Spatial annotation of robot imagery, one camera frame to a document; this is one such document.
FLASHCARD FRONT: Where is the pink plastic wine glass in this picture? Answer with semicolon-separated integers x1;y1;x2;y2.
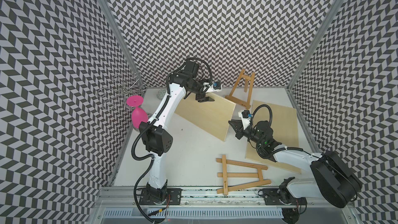
126;95;149;129

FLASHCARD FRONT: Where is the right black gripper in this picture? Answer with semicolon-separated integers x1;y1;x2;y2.
228;119;264;146

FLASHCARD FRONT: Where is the metal wire glass rack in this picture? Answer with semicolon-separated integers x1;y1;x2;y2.
96;73;148;112

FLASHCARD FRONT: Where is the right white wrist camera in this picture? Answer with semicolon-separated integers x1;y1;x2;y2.
238;110;252;130

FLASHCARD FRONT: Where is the plywood board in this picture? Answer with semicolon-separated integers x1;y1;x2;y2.
175;93;236;142
245;103;302;174

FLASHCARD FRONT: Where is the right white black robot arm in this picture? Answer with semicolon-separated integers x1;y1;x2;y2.
228;120;363;208

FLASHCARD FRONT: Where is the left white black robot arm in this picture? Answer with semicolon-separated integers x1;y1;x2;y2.
131;58;222;202

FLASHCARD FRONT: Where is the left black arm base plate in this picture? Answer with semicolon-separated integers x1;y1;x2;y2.
139;188;182;205

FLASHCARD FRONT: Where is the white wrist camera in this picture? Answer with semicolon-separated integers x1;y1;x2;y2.
238;110;252;130
204;82;222;87

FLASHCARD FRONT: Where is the aluminium front rail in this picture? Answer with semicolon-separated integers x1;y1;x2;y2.
86;186;362;224

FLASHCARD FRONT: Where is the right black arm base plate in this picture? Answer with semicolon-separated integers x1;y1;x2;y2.
257;188;307;207

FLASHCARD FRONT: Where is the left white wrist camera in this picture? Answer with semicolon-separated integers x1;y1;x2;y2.
204;82;222;87

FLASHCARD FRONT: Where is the near wooden easel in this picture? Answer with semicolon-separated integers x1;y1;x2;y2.
216;155;272;196

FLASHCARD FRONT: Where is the small wooden easel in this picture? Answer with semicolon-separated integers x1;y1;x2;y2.
225;69;256;111

